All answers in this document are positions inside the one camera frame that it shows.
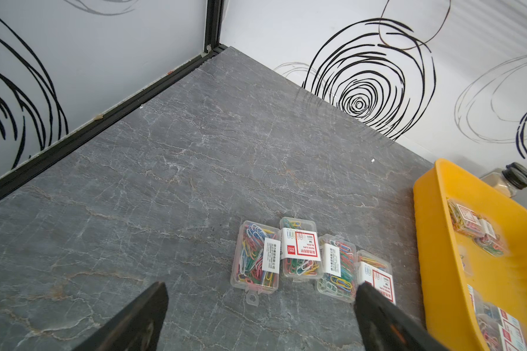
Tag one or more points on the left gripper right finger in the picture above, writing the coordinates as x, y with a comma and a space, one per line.
383, 326

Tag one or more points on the near spice bottle black cap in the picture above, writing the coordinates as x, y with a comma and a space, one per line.
507, 181

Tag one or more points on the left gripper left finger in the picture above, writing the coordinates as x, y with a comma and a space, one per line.
136, 327

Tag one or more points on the paper clip box table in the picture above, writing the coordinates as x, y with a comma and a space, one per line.
376, 272

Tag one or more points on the yellow plastic tray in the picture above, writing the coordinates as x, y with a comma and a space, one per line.
451, 264

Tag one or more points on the paper clip box in tray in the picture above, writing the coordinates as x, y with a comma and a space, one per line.
464, 220

